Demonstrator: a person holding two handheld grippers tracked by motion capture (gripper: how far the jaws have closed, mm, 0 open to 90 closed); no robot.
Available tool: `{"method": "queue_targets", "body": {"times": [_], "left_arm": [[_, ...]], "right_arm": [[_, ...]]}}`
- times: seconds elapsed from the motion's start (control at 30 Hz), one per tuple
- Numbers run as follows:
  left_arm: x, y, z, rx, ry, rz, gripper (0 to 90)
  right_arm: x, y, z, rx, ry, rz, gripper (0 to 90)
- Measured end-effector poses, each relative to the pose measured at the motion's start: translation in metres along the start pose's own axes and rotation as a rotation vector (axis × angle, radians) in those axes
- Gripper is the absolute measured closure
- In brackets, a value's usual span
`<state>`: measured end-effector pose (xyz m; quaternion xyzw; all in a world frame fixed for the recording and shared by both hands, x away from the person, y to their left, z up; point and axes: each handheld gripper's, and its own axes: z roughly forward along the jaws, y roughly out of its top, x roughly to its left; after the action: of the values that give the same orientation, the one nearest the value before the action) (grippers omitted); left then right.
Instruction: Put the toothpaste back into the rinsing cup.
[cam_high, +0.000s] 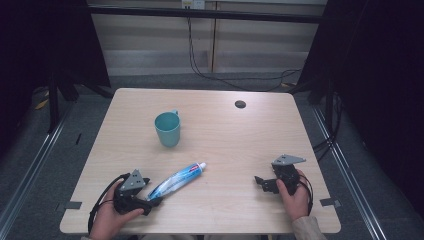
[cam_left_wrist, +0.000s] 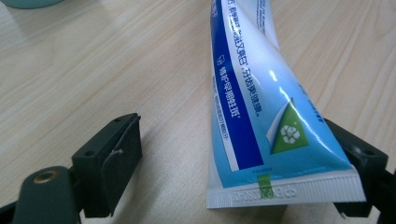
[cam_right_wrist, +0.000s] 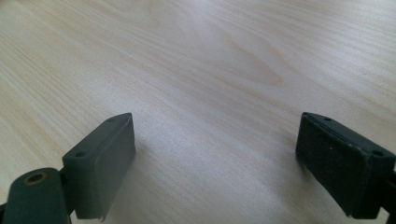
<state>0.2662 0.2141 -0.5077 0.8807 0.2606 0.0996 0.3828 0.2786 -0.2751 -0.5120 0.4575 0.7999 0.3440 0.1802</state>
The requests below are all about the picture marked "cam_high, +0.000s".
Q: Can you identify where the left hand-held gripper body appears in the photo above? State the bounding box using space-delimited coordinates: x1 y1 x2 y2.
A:
113 168 153 216

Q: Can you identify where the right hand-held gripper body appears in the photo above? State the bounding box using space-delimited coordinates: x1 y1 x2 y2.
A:
271 153 307 196

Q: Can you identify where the blue and white toothpaste tube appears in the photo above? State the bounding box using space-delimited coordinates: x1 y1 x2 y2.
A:
146 162 208 202

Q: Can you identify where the teal plastic cup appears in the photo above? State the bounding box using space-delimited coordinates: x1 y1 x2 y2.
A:
153 109 182 148

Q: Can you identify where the person's right hand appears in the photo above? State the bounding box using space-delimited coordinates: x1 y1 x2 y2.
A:
275 169 311 223

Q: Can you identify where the person's left hand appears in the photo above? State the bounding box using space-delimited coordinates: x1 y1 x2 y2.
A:
89 181 145 240

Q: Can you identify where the grey tape strip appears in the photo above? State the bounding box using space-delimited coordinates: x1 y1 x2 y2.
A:
64 200 83 211
319 197 342 208

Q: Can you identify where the black metal stand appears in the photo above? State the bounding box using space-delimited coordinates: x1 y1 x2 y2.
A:
47 71 80 135

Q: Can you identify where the yellow floor scrap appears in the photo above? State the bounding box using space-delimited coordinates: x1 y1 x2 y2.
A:
34 98 50 111

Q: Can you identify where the dark curtain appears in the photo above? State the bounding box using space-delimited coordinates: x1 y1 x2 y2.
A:
0 0 112 158
295 0 424 219

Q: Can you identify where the black horizontal bar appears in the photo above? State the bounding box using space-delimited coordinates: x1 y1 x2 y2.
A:
87 4 326 25

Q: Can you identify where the right hand-held gripper black cable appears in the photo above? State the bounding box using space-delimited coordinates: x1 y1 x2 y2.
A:
297 173 315 216

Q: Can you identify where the hand-held gripper black cable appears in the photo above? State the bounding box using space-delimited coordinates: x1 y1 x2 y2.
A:
297 173 315 216
87 172 131 235

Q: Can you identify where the left hand-held gripper black cable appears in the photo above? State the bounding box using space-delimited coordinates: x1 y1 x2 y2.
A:
87 172 131 235

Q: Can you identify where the metal floor rail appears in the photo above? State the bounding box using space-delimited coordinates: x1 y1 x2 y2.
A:
311 105 388 240
0 101 74 232

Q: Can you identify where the bundle of black floor cables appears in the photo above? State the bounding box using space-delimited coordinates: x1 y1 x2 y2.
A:
312 92 345 162

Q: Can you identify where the black wall cable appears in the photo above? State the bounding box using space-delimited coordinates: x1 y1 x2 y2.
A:
186 16 303 93

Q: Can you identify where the white wall outlet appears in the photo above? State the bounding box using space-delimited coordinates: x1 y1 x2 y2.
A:
181 0 206 11

